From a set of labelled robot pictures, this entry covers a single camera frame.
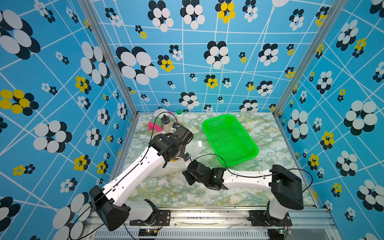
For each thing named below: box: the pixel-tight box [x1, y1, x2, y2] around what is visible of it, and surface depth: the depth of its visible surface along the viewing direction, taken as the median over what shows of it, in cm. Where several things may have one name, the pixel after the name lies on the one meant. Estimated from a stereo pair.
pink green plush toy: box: [148, 117, 163, 133], surface depth 108 cm
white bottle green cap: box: [176, 109, 184, 124], surface depth 110 cm
